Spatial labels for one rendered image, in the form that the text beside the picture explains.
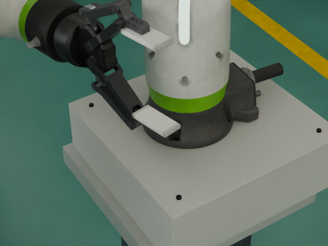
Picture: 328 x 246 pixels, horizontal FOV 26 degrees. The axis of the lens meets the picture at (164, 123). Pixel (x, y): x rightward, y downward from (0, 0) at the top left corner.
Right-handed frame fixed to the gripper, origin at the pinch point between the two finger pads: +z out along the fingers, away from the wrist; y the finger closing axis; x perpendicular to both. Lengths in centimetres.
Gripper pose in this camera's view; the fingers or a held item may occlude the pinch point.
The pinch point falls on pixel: (163, 87)
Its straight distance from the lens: 93.2
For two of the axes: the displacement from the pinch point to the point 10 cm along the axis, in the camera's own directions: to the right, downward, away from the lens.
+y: -0.8, -7.9, -6.1
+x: 7.4, -4.5, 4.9
